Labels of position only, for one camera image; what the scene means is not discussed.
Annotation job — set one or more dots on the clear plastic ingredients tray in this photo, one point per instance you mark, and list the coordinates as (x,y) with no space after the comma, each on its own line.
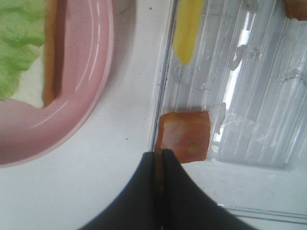
(249,68)

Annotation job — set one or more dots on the yellow cheese slice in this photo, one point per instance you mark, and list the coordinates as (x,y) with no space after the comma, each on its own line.
(186,28)

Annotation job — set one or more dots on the pink round plate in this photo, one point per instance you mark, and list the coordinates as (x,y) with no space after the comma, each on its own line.
(84,56)

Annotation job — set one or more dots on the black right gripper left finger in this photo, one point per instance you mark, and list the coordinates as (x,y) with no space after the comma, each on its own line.
(134,207)

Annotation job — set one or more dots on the curved bacon strip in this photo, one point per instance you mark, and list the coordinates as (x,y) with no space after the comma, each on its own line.
(296,9)

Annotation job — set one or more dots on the green lettuce leaf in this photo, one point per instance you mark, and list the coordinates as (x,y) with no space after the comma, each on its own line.
(22,33)

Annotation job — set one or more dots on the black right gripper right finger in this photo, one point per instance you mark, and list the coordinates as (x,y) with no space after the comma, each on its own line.
(187,207)

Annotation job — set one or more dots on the bread slice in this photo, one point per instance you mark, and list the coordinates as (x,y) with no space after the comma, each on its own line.
(37,84)

